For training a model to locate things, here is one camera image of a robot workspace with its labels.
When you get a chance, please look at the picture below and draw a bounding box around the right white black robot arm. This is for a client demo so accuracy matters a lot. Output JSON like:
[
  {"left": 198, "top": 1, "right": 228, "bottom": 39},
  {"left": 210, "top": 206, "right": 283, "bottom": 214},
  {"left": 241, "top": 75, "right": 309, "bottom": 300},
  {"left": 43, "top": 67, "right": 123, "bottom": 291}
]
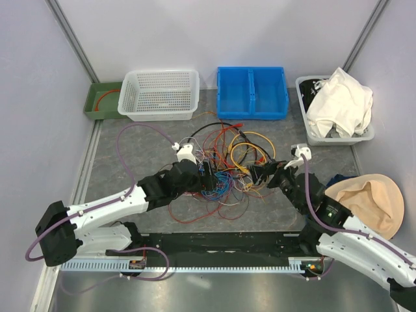
[{"left": 249, "top": 160, "right": 415, "bottom": 311}]

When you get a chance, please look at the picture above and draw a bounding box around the white perforated plastic basket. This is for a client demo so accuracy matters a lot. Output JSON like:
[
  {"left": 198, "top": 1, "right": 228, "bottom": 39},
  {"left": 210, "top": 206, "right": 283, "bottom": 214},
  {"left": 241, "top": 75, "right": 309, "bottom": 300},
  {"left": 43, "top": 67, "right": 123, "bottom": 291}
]
[{"left": 118, "top": 70, "right": 200, "bottom": 122}]

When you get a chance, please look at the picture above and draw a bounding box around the grey plastic tub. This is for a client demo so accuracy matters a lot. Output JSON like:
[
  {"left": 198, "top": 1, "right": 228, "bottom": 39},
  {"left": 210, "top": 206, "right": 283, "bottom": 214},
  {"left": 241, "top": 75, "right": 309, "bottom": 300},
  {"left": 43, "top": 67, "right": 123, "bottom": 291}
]
[{"left": 295, "top": 75, "right": 375, "bottom": 146}]

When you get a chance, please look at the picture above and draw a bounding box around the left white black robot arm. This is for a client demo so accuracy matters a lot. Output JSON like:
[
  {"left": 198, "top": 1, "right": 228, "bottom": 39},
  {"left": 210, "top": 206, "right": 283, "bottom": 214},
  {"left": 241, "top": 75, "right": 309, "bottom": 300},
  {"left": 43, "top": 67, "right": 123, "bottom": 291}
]
[{"left": 25, "top": 160, "right": 218, "bottom": 267}]

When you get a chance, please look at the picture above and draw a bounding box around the orange cable in green tray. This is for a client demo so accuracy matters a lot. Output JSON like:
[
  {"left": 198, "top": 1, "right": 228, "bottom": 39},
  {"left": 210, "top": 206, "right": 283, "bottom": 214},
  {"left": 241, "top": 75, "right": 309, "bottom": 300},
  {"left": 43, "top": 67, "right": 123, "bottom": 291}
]
[{"left": 95, "top": 89, "right": 122, "bottom": 112}]

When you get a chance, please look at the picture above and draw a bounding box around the white cloth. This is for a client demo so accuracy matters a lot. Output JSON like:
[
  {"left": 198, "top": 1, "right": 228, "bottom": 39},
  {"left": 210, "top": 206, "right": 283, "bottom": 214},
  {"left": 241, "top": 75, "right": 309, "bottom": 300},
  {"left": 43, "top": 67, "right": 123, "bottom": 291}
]
[{"left": 306, "top": 68, "right": 373, "bottom": 138}]

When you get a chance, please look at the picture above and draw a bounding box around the black garment in tub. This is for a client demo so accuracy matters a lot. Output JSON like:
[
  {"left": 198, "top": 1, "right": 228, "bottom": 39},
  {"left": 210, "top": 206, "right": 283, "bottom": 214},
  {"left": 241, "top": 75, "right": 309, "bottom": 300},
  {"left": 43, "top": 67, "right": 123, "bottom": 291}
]
[{"left": 299, "top": 79, "right": 326, "bottom": 112}]

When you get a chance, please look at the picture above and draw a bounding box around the blue cloth under hat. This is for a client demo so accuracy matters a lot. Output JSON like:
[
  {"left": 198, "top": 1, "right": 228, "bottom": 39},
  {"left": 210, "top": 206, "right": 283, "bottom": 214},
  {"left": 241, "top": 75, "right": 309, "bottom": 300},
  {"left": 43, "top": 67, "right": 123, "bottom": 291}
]
[{"left": 331, "top": 174, "right": 350, "bottom": 184}]

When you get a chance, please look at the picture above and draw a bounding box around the yellow ethernet cable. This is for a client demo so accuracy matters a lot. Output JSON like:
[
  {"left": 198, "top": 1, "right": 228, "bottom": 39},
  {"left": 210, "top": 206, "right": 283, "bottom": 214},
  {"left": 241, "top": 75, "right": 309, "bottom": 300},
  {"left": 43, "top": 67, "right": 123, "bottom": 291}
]
[{"left": 227, "top": 131, "right": 276, "bottom": 173}]

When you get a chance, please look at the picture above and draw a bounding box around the red ethernet cable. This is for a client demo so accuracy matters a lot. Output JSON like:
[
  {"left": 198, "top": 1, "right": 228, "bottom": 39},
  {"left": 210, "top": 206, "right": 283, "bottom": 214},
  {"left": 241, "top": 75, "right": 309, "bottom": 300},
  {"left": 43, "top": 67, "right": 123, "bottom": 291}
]
[{"left": 213, "top": 122, "right": 245, "bottom": 166}]

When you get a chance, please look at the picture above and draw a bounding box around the thin blue wire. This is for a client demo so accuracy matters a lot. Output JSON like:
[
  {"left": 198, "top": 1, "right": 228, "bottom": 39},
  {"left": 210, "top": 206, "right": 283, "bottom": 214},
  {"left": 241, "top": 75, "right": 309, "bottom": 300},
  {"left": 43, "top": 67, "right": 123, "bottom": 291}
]
[{"left": 198, "top": 170, "right": 241, "bottom": 201}]

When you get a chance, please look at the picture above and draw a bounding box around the blue divided plastic bin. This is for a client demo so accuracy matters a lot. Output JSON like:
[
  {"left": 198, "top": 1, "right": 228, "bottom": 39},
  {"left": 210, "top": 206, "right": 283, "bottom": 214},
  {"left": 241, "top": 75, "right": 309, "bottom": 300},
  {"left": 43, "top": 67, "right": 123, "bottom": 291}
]
[{"left": 216, "top": 67, "right": 289, "bottom": 120}]

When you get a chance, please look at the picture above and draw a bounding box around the green plastic tray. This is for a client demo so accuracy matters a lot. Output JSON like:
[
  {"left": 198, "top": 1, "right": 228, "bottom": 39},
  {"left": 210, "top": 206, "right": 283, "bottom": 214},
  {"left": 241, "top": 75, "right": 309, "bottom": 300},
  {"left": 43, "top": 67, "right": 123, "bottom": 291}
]
[{"left": 83, "top": 82, "right": 125, "bottom": 120}]

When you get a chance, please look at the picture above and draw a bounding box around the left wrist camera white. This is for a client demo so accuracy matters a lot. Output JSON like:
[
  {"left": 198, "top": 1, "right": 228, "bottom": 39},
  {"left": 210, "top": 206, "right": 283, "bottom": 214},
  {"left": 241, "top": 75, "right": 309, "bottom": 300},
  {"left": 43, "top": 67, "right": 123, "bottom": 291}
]
[{"left": 172, "top": 142, "right": 197, "bottom": 164}]

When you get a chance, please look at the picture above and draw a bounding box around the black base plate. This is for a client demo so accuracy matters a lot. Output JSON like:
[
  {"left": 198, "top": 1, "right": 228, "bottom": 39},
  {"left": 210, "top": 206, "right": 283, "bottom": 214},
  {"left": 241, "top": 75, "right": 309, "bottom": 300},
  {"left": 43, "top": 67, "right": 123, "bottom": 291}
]
[{"left": 105, "top": 231, "right": 321, "bottom": 258}]

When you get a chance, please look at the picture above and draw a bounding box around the beige fabric hat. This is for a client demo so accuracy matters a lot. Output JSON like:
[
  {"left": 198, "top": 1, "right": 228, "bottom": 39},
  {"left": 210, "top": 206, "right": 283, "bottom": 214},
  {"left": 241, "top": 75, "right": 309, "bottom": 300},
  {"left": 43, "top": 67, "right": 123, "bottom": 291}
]
[{"left": 325, "top": 174, "right": 404, "bottom": 240}]

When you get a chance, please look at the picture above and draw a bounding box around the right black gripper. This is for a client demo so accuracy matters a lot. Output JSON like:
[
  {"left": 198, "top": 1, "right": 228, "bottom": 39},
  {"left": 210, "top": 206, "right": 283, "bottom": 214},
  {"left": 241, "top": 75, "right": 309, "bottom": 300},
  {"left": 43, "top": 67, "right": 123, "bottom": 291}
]
[{"left": 246, "top": 159, "right": 306, "bottom": 213}]

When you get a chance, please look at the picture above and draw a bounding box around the grey slotted cable duct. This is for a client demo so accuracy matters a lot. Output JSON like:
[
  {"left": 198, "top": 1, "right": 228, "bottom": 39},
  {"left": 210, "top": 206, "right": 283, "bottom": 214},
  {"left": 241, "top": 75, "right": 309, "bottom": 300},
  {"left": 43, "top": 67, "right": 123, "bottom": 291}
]
[{"left": 60, "top": 258, "right": 323, "bottom": 274}]

